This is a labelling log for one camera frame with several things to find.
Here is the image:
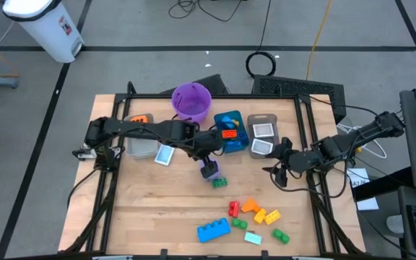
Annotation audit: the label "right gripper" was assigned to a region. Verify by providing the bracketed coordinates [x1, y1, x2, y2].
[261, 136, 309, 188]

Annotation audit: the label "white picture card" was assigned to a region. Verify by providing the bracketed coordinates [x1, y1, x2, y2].
[252, 123, 275, 139]

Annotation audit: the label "blue figure-shaped toy block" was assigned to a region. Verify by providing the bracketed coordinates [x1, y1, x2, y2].
[220, 115, 236, 130]

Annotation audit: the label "large blue toy block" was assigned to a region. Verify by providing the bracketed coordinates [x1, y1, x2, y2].
[196, 217, 232, 243]

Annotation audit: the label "green rectangular toy block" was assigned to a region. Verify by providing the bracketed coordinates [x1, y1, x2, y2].
[231, 217, 248, 230]

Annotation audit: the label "blue-backed playing card deck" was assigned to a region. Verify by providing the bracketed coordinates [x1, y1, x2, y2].
[154, 144, 176, 166]

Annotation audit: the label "smoky translucent plastic bin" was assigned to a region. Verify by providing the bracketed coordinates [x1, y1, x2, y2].
[246, 113, 280, 159]

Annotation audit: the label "orange triangular toy block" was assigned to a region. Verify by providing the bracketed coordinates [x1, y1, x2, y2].
[240, 197, 261, 214]

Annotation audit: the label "yellow studded toy brick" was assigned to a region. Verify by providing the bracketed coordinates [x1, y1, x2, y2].
[264, 209, 282, 226]

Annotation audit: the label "teal plastic tray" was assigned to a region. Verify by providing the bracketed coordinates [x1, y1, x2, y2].
[213, 110, 251, 155]

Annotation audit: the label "purple pumpkin face bucket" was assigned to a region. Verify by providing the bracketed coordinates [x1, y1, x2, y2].
[171, 82, 213, 125]

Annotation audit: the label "light grey plastic bin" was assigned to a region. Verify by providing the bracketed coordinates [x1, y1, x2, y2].
[123, 113, 159, 160]

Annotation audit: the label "green rounded toy block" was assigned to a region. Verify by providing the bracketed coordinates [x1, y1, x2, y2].
[271, 228, 290, 246]

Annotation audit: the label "mint green flat tile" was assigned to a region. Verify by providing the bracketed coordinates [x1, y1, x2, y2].
[243, 231, 263, 246]

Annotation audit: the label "black perforated case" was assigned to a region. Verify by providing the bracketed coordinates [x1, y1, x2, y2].
[251, 74, 347, 124]

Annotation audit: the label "printed white paper sheet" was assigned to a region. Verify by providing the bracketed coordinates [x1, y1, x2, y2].
[347, 168, 371, 189]

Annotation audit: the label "black panel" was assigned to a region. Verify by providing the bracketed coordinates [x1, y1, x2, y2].
[160, 74, 230, 95]

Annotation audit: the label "plain white paper sheet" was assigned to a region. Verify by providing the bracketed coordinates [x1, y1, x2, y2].
[355, 197, 380, 212]

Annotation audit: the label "grey computer mouse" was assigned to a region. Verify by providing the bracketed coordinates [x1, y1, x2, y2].
[386, 214, 404, 235]

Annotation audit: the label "white trash can black lid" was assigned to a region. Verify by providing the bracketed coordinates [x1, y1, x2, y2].
[1, 0, 85, 64]

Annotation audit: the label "white cables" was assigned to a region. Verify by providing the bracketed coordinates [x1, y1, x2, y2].
[337, 123, 389, 160]

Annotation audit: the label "coiled black cable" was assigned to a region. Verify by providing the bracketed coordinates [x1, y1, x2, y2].
[245, 0, 277, 79]

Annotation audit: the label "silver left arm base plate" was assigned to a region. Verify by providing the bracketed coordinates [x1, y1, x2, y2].
[72, 147, 98, 160]

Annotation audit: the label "yellow cable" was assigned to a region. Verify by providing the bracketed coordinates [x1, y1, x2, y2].
[305, 0, 334, 81]

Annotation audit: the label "black floor cable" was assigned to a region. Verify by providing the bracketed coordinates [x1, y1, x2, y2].
[168, 0, 245, 22]

